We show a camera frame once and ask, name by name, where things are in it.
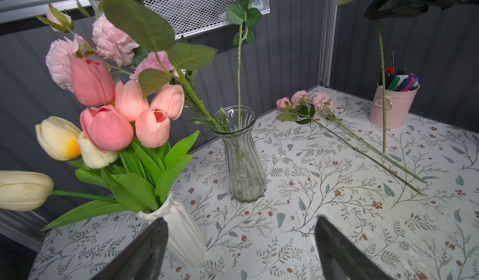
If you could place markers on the white ribbed ceramic vase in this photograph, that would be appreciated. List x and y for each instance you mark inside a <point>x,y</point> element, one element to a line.
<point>185,240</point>

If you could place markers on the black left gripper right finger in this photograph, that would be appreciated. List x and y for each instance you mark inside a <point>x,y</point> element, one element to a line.
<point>340,259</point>

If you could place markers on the light blue rose stem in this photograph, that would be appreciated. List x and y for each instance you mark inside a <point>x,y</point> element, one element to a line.
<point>243,14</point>

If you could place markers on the pale pink rose stem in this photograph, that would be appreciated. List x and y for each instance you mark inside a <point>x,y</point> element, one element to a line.
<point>323,104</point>

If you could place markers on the white rose stem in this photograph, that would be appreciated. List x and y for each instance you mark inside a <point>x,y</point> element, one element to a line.
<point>144,27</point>

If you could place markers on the white mesh wall basket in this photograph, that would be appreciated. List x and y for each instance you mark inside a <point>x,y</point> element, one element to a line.
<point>192,17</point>

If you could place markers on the large pink rose stem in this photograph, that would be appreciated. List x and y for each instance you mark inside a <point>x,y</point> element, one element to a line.
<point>302,109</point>

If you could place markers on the hot pink rose stem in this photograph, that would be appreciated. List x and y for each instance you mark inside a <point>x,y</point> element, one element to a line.
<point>382,74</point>

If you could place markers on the pink carnation stem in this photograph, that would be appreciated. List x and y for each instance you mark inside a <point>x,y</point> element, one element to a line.
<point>161,70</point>

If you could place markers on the tulip bouquet pink and yellow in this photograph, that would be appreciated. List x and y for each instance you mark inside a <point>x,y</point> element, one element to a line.
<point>121,145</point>

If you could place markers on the clear ribbed glass vase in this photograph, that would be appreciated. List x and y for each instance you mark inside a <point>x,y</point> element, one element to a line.
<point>246,176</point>

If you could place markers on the pink pen bucket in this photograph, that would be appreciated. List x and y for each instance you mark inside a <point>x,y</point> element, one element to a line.
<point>400,89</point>

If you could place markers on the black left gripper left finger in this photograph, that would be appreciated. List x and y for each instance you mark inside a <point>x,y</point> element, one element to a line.
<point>142,259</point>

